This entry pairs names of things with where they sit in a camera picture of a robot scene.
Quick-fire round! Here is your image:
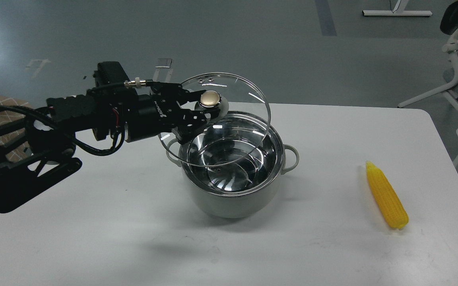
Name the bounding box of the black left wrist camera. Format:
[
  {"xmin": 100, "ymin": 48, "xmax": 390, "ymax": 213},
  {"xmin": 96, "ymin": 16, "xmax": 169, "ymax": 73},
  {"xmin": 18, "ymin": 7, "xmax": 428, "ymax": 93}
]
[{"xmin": 93, "ymin": 61, "xmax": 129, "ymax": 87}]

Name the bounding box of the white desk leg base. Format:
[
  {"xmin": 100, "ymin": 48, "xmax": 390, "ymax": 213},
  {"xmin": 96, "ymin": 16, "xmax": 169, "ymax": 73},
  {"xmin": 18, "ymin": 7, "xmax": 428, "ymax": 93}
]
[{"xmin": 362, "ymin": 0, "xmax": 433, "ymax": 17}]

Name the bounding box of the yellow corn cob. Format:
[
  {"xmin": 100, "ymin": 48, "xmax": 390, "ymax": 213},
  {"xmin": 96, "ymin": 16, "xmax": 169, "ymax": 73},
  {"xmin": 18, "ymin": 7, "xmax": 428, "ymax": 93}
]
[{"xmin": 365, "ymin": 161, "xmax": 409, "ymax": 229}]

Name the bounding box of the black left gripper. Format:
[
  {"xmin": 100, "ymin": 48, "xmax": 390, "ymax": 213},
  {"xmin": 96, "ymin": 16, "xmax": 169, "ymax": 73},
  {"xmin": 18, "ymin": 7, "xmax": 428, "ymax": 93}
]
[{"xmin": 124, "ymin": 82, "xmax": 211, "ymax": 144}]

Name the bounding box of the glass pot lid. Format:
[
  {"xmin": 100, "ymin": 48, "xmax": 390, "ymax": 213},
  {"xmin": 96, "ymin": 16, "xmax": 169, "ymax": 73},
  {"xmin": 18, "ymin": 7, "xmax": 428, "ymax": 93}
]
[{"xmin": 159, "ymin": 72, "xmax": 272, "ymax": 167}]

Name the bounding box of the grey-green cooking pot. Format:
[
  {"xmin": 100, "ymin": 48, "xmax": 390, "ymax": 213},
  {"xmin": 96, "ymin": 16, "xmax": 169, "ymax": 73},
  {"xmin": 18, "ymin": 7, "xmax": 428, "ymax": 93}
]
[{"xmin": 166, "ymin": 112, "xmax": 300, "ymax": 219}]

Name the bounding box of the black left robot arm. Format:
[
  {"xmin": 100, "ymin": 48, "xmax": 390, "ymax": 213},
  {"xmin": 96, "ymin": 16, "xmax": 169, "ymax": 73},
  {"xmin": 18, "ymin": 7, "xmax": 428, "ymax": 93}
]
[{"xmin": 0, "ymin": 80, "xmax": 218, "ymax": 213}]

